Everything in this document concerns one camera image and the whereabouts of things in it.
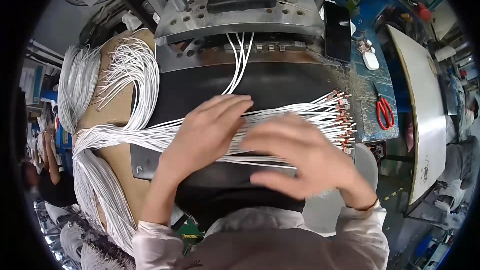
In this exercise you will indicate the person's left hand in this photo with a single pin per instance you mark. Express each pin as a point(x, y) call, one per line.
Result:
point(198, 138)

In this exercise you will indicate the person's right hand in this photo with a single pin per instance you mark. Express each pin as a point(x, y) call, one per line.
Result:
point(318, 161)

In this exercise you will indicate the person's left fingers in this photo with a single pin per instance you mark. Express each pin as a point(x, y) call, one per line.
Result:
point(232, 110)

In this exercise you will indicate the black work mat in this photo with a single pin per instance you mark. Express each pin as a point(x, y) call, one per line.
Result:
point(285, 82)

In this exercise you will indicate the metal press machine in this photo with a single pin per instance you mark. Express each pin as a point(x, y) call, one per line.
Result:
point(240, 22)

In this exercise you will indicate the brown cardboard sheet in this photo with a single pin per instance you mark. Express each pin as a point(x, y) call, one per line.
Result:
point(112, 110)

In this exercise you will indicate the black phone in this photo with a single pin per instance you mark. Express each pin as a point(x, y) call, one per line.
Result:
point(336, 30)

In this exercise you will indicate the person's body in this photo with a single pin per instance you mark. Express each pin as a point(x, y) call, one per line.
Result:
point(270, 243)

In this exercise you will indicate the blue workbench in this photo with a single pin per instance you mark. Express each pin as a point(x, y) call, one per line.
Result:
point(369, 90)

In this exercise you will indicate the pile of small metal connectors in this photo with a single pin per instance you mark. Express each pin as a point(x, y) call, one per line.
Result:
point(363, 46)

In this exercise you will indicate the red scissors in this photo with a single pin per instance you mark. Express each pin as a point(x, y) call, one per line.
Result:
point(385, 110)

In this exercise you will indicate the white table board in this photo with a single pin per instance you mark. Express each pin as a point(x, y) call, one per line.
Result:
point(423, 112)

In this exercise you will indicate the cluttered shelf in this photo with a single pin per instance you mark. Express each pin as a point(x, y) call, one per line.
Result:
point(39, 82)

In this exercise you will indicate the green metal frame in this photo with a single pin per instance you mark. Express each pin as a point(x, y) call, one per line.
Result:
point(190, 234)

